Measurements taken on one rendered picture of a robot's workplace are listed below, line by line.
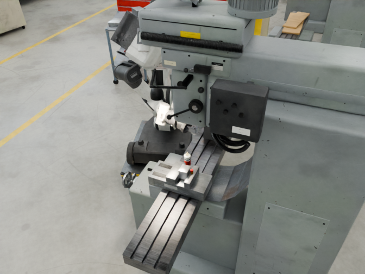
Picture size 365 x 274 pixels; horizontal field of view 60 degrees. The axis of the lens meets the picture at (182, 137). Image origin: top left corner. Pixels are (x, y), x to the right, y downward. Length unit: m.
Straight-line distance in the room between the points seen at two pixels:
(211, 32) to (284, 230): 1.06
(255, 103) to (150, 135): 1.79
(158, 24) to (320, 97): 0.74
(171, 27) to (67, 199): 2.23
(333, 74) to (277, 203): 0.67
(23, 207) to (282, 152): 2.54
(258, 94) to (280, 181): 0.54
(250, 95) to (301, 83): 0.31
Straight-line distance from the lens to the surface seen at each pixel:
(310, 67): 1.34
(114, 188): 3.19
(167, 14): 1.40
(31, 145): 4.03
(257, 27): 3.26
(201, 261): 2.41
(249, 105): 1.15
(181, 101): 1.58
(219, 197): 1.89
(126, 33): 1.99
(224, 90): 1.15
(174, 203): 1.80
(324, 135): 1.35
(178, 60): 1.46
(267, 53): 1.36
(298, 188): 1.55
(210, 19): 1.33
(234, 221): 1.98
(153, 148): 2.64
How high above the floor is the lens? 2.29
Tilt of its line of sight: 38 degrees down
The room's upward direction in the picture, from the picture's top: 2 degrees counter-clockwise
